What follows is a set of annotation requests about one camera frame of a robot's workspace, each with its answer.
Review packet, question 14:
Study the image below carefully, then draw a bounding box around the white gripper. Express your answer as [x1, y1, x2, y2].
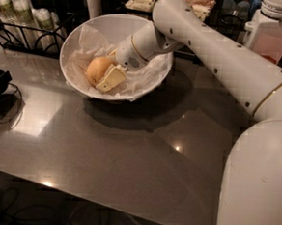
[96, 36, 148, 93]

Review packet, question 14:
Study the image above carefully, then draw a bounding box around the orange fruit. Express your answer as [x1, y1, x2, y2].
[86, 57, 114, 86]

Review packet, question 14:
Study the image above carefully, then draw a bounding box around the plastic cup stack left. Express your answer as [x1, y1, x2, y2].
[0, 0, 16, 24]

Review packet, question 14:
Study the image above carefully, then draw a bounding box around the white bowl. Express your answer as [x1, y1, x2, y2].
[56, 10, 177, 106]

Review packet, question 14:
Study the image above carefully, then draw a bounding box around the white paper liner in bowl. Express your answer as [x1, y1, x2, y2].
[60, 25, 173, 101]

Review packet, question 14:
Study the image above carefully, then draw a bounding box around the white appliance with jar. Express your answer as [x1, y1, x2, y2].
[243, 0, 282, 64]

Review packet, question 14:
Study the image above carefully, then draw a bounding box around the plastic cup stack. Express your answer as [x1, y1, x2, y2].
[13, 0, 34, 26]
[34, 8, 55, 31]
[0, 0, 16, 24]

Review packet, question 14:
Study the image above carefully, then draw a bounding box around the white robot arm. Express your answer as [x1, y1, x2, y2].
[112, 0, 282, 225]

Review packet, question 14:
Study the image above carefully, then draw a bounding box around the black object with cable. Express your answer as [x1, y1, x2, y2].
[0, 69, 23, 124]

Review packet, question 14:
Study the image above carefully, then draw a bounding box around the plastic cup stack right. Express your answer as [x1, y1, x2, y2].
[34, 8, 55, 31]

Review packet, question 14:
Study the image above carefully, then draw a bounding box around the black wire cup rack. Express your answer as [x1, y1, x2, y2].
[0, 13, 74, 58]

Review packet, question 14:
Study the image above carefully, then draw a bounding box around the white tall cup stack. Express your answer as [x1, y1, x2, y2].
[87, 0, 102, 19]

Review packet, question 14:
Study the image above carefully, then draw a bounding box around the plastic cup stack middle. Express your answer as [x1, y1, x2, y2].
[13, 0, 34, 26]

